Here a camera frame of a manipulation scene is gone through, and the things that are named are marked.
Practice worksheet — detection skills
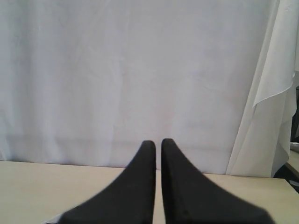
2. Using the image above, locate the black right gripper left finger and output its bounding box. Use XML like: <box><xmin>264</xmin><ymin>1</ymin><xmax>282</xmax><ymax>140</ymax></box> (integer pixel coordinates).
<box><xmin>59</xmin><ymin>140</ymin><xmax>156</xmax><ymax>224</ymax></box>

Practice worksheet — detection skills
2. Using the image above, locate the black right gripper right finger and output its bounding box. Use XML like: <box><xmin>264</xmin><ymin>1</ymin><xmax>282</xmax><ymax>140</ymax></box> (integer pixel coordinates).
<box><xmin>161</xmin><ymin>139</ymin><xmax>274</xmax><ymax>224</ymax></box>

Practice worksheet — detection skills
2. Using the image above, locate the white backdrop curtain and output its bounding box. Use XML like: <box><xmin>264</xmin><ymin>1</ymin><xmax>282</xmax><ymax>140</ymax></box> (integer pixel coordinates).
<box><xmin>0</xmin><ymin>0</ymin><xmax>299</xmax><ymax>177</ymax></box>

